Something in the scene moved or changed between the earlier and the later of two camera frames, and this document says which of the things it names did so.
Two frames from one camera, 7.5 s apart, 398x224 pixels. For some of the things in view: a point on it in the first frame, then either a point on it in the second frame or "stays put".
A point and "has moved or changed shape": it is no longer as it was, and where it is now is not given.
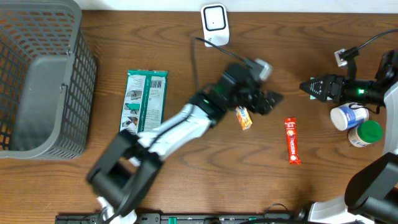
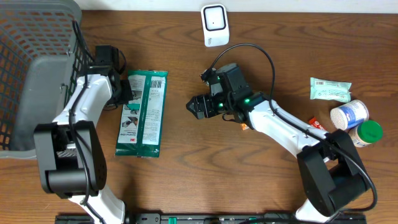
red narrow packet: (290, 124) has moved or changed shape
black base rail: (181, 218) stays put
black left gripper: (267, 104) → (127, 87)
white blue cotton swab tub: (348, 115) stays put
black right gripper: (329, 81) → (209, 110)
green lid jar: (369, 132) stays put
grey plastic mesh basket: (48, 80) stays put
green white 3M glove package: (144, 101) stays put
